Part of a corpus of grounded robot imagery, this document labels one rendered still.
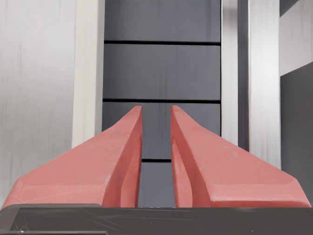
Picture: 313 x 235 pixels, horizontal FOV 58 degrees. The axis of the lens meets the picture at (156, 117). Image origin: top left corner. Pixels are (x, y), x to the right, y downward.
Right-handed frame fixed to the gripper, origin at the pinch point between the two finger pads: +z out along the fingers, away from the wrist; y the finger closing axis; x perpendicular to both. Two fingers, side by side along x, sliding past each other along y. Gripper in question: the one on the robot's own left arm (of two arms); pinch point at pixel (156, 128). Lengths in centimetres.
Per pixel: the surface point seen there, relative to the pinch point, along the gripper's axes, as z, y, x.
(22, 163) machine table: 6.7, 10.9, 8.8
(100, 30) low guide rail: 5.8, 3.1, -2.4
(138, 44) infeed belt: 8.7, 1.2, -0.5
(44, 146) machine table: 7.6, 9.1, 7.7
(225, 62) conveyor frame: 7.5, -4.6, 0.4
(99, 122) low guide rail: 3.0, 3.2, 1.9
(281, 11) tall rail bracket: 12.2, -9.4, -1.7
